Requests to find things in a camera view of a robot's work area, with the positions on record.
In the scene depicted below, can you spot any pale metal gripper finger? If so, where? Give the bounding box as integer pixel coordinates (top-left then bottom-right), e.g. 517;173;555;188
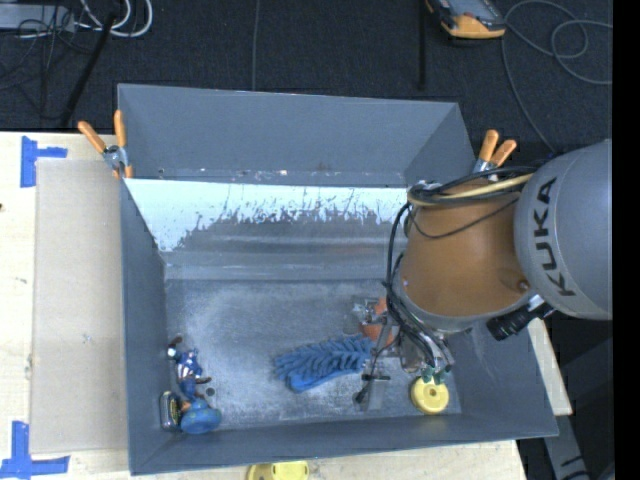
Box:
370;316;400;369
359;361;391;413

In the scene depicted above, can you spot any orange and clear toy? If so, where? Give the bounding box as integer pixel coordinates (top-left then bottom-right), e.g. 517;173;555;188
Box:
348;295;402;343

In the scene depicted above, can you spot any blue fuzzy duster cloth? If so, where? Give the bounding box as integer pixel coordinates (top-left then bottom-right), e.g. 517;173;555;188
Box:
273;332;377;395

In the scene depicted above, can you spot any yellow flat disc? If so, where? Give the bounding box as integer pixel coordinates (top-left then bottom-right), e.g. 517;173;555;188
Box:
245;460;312;480

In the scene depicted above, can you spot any blue dome-shaped toy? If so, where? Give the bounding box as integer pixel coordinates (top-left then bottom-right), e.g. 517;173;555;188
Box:
179;399;223;436

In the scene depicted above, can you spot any blue toy action figure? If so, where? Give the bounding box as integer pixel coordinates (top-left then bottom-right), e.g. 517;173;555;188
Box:
166;335;214;412

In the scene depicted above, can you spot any small grey and yellow can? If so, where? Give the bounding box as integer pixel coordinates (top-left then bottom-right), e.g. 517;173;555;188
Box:
159;390;183;432

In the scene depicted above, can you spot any grey metal bin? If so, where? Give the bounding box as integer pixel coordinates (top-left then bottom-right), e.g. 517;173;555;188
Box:
115;82;561;477

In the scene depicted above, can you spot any pale wood flat board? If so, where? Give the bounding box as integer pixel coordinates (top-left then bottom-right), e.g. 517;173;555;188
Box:
28;157;130;455

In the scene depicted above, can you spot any yellow plastic ring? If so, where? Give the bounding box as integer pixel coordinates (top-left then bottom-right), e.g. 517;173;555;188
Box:
409;374;450;416

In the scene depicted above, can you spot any black cylinder on white bracket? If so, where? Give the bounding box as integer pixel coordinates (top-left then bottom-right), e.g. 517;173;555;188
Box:
486;295;555;343

